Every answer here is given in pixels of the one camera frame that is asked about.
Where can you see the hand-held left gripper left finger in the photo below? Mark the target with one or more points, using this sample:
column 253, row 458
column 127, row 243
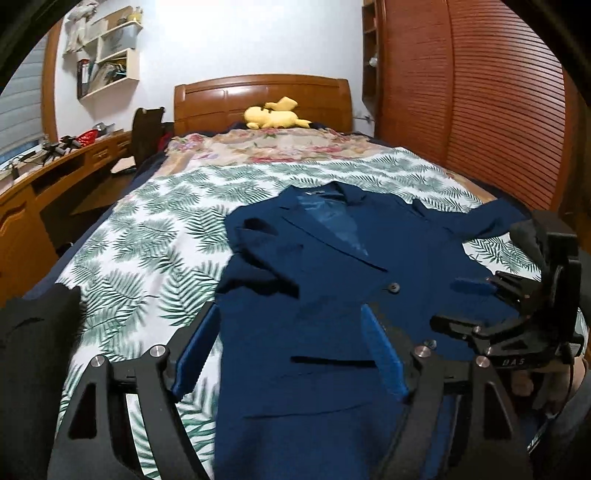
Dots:
column 194, row 355

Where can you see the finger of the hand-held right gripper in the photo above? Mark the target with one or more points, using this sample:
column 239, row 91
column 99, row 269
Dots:
column 480, row 334
column 512, row 288

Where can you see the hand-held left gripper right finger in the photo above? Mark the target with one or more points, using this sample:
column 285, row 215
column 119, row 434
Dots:
column 384, row 357

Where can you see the navy blue blazer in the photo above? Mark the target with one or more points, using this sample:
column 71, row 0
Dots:
column 314, row 258

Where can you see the person's right forearm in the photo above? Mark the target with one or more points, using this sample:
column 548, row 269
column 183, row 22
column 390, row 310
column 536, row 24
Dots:
column 568, row 434

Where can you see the person's right hand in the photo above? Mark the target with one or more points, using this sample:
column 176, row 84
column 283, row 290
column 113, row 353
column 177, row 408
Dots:
column 522, row 383

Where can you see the leaf print bedsheet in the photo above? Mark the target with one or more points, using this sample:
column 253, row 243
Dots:
column 152, row 230

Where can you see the black cloth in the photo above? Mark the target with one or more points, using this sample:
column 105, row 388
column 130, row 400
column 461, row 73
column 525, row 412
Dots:
column 37, row 369

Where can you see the wooden slatted wardrobe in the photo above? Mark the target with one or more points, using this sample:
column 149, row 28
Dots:
column 485, row 92

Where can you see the wooden desk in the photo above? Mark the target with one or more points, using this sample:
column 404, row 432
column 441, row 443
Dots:
column 18, row 217

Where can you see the floral blanket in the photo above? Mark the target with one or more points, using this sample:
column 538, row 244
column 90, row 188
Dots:
column 277, row 145

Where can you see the dark chair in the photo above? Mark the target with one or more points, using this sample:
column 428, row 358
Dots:
column 147, row 134

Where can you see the red object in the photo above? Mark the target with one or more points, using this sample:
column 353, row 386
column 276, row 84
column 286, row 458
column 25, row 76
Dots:
column 87, row 136

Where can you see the black gadget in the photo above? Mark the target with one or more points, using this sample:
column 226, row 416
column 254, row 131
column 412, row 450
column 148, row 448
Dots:
column 57, row 148

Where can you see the yellow plush toy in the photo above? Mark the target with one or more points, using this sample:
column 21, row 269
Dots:
column 270, row 117

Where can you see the wooden headboard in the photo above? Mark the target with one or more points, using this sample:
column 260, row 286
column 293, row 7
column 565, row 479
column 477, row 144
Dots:
column 221, row 104

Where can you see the window blind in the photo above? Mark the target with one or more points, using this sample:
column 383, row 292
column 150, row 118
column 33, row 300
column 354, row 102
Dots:
column 21, row 110

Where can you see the white plush toy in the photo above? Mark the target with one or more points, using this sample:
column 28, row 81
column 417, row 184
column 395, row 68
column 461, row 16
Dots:
column 81, row 23

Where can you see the white wall shelf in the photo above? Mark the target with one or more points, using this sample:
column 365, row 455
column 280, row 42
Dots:
column 127, row 69

